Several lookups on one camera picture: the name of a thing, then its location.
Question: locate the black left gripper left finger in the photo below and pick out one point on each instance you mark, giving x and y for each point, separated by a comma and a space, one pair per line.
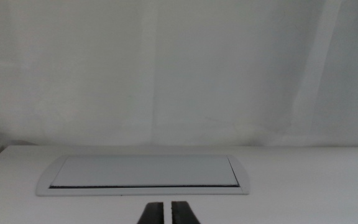
152, 214

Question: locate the white backdrop curtain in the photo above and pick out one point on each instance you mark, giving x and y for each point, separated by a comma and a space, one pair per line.
179, 68

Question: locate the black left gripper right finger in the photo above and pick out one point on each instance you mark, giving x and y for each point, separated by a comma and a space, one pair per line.
183, 214

